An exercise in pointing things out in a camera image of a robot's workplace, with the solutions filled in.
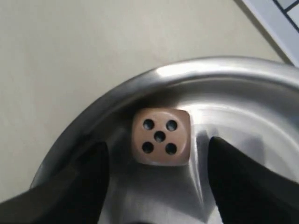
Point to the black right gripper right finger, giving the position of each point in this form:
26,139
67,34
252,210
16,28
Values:
245,191

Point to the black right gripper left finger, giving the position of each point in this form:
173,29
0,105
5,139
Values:
74,196

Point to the wooden die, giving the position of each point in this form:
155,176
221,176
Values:
161,137

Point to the round steel bowl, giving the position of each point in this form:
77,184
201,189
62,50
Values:
251,103

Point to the paper number game board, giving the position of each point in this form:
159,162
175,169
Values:
280,18

